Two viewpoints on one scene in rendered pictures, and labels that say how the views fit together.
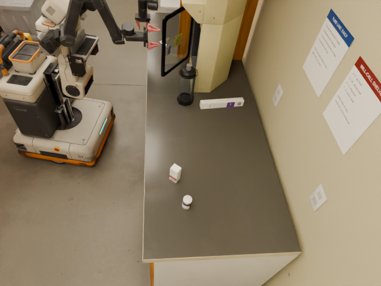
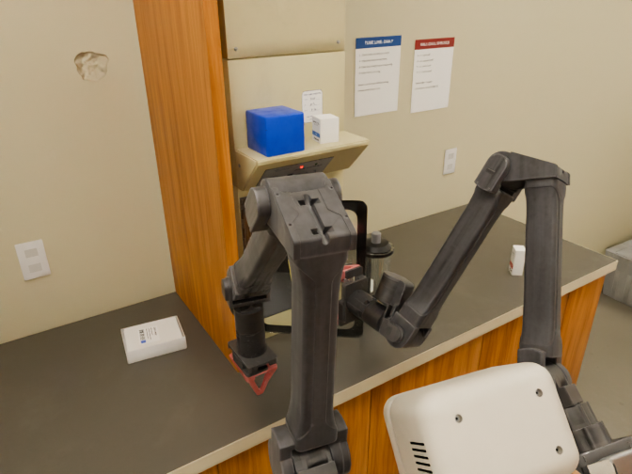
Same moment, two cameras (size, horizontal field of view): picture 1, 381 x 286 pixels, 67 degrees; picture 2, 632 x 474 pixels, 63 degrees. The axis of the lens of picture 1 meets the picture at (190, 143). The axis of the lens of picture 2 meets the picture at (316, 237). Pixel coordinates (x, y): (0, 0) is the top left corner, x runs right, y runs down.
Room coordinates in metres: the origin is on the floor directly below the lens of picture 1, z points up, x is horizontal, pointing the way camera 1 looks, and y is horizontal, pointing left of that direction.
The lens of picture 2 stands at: (1.99, 1.28, 1.85)
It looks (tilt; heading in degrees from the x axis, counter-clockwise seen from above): 26 degrees down; 249
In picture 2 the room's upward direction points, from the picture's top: 1 degrees counter-clockwise
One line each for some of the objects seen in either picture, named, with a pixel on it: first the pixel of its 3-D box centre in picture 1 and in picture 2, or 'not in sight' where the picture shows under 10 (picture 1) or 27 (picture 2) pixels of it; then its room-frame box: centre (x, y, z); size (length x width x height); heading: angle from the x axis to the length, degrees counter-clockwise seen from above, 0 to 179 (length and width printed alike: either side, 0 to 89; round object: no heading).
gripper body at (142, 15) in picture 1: (142, 12); (251, 341); (1.81, 0.45, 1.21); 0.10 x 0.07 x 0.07; 102
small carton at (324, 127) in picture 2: not in sight; (325, 128); (1.52, 0.11, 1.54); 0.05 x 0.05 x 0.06; 2
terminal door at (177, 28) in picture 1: (177, 40); (306, 271); (1.60, 0.18, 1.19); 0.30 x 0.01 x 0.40; 152
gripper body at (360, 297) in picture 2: (140, 36); (361, 304); (1.55, 0.40, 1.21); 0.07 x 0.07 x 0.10; 13
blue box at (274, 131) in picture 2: not in sight; (275, 130); (1.65, 0.14, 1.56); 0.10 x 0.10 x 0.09; 12
